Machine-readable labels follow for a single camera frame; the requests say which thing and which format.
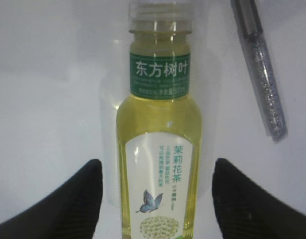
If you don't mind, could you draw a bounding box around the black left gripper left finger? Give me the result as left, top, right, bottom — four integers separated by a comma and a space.
0, 159, 103, 239

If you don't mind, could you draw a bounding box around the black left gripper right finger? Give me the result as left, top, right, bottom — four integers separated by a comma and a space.
212, 158, 306, 239

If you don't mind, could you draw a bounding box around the silver glitter pen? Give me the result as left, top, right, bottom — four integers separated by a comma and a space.
231, 0, 288, 143

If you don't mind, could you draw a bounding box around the yellow tea bottle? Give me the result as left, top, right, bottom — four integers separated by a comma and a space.
116, 0, 202, 239

